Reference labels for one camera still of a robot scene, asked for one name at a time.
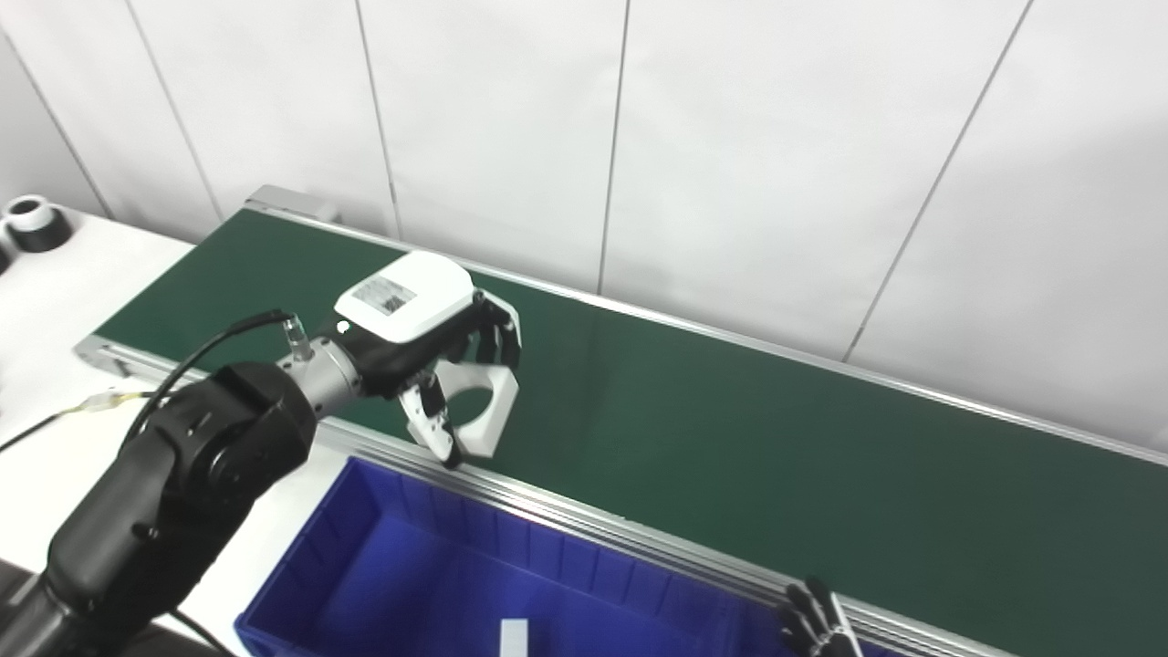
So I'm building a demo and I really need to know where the blue bin with white parts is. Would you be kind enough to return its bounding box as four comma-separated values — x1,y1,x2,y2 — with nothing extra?
235,456,795,657

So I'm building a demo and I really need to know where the white square part with hole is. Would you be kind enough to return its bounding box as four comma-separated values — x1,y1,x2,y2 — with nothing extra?
429,360,521,460

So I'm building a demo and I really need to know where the yellow tipped thin cable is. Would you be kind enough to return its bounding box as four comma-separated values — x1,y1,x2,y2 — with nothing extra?
0,388,174,454

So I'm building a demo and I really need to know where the grey conveyor motor housing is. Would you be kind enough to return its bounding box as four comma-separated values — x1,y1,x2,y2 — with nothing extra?
245,185,340,223

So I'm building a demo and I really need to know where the green conveyor belt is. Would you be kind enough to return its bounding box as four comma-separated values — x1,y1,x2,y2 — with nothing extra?
96,208,1168,657

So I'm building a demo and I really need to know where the black white cylinder part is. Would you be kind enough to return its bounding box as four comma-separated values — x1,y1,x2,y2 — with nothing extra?
3,193,73,254

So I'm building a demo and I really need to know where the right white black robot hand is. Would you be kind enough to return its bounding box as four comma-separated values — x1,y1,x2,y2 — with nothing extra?
778,577,863,657

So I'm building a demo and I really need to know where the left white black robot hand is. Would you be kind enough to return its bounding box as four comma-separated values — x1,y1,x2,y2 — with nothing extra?
330,251,523,469

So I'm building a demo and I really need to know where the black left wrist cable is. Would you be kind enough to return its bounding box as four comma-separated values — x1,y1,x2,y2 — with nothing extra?
119,310,302,448

